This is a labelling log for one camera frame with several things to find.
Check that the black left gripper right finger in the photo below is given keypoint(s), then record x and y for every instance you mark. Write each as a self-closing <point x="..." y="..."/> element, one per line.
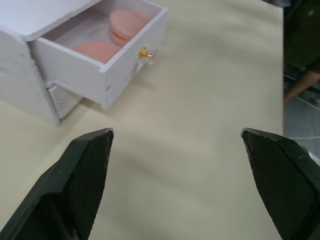
<point x="282" y="185"/>

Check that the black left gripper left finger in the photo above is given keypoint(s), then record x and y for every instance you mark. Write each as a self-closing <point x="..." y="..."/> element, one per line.
<point x="75" y="185"/>

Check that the white closed drawer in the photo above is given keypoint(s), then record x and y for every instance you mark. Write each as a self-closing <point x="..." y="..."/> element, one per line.
<point x="61" y="98"/>

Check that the white drawer with crystal knob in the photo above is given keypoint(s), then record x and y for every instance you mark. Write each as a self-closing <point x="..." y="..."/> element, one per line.
<point x="100" y="65"/>

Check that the pink round makeup sponge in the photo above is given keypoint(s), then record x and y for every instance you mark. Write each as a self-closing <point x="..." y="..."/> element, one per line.
<point x="118" y="38"/>
<point x="96" y="51"/>
<point x="126" y="21"/>

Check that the white cosmetic organizer box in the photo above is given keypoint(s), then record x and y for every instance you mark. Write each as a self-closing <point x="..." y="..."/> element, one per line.
<point x="15" y="62"/>

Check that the person in dark green shirt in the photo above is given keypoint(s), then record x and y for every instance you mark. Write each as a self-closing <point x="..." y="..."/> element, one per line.
<point x="298" y="50"/>

